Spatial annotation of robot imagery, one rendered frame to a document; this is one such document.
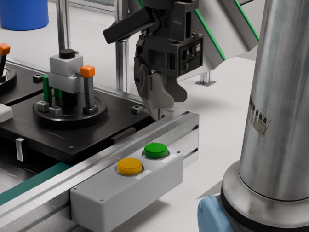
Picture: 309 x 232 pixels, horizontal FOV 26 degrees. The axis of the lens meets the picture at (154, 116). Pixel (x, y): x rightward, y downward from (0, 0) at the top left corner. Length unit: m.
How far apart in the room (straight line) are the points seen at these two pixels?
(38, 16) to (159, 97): 1.16
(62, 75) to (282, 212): 0.65
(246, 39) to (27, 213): 0.76
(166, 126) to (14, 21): 1.04
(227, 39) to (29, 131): 0.54
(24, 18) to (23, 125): 0.96
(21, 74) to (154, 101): 0.48
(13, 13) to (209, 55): 0.89
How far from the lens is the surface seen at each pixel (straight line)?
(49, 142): 1.17
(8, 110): 1.27
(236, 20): 1.57
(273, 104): 0.62
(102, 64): 1.85
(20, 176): 1.18
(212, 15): 1.55
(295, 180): 0.66
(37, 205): 1.01
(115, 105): 1.30
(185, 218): 1.15
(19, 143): 1.20
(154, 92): 1.07
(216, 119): 1.51
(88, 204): 1.03
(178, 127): 1.24
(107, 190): 1.04
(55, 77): 1.24
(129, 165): 1.08
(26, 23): 2.17
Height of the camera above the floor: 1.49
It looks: 24 degrees down
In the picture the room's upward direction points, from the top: straight up
